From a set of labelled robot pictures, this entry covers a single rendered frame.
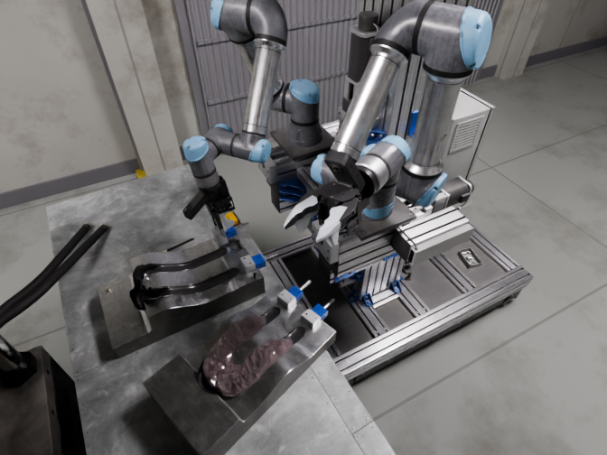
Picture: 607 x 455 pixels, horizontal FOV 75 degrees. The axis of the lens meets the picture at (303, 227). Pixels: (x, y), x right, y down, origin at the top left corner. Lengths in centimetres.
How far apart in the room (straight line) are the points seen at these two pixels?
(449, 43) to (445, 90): 11
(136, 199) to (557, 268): 249
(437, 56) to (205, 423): 103
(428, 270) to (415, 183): 122
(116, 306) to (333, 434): 78
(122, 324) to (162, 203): 65
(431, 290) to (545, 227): 124
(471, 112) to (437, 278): 103
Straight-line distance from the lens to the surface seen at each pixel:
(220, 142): 130
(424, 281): 229
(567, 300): 284
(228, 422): 111
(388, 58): 103
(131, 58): 300
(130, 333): 137
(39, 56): 313
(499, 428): 224
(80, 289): 163
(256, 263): 137
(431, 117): 109
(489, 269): 248
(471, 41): 98
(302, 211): 73
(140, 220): 180
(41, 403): 146
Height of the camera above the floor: 195
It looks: 45 degrees down
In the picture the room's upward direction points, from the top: straight up
